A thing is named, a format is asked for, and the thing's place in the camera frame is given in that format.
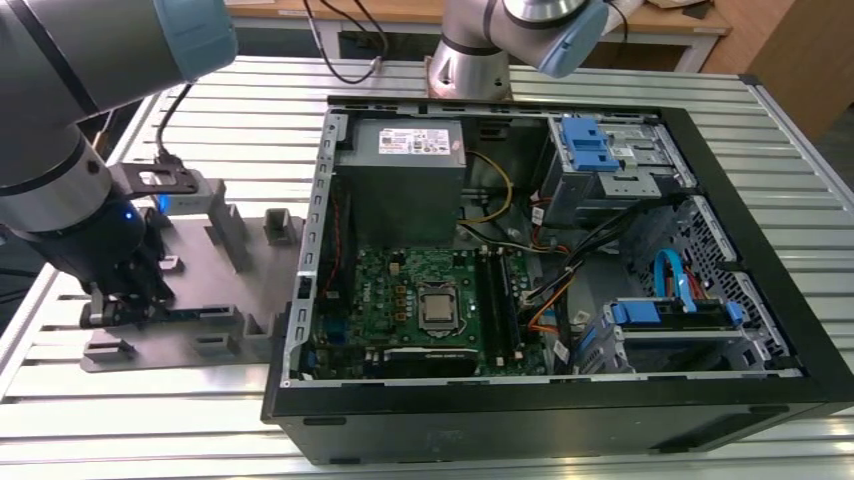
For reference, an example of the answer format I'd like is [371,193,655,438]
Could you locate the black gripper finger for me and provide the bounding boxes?
[77,280,147,330]
[136,278,179,322]

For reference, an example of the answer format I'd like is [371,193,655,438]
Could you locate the grey plastic parts rack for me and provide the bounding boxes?
[79,178,308,374]

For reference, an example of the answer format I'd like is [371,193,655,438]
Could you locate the green motherboard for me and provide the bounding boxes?
[312,244,555,379]

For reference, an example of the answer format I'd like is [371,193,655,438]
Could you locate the grey power supply unit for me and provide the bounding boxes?
[335,117,468,251]

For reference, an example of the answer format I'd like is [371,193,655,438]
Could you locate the silver CPU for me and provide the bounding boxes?
[420,293,459,321]

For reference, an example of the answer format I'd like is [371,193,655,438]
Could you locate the black CPU socket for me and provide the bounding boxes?
[412,280,467,340]

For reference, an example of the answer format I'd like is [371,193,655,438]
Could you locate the black graphics card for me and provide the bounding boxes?
[364,346,480,379]

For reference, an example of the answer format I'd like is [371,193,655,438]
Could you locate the black open PC case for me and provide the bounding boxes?
[257,94,848,466]

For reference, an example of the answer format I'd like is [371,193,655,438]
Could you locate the blue drive carrier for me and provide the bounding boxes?
[560,116,623,173]

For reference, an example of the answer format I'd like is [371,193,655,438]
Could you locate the hard disk in blue carrier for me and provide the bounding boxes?
[611,297,747,332]

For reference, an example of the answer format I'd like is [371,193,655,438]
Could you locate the grey metal drive cage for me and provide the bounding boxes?
[543,117,688,229]

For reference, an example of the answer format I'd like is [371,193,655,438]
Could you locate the grey metal disk bay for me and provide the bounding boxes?
[576,299,788,374]

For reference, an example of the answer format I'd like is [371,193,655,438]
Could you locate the wooden top desk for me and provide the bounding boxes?
[225,0,734,74]

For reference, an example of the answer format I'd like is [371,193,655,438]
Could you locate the brown wooden cabinet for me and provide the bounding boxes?
[699,0,854,146]

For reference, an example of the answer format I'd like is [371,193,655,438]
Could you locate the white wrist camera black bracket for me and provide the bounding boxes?
[109,162,209,212]

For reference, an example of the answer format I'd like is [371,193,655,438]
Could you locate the black camera cable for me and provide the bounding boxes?
[153,82,199,165]

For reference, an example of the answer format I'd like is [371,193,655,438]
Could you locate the thin red wire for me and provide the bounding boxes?
[319,177,352,297]

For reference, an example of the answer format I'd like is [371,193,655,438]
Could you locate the thin cable with silver end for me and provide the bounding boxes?
[300,0,387,85]

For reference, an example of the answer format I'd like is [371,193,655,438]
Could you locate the yellow wire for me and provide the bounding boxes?
[464,149,515,224]

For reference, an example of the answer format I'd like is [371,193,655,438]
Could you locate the orange wire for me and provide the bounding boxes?
[526,294,570,334]

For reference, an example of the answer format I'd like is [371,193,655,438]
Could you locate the black cable bundle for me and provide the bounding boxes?
[526,197,688,302]

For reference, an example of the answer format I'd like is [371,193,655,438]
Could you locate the blue flat wire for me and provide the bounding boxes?
[655,248,699,315]

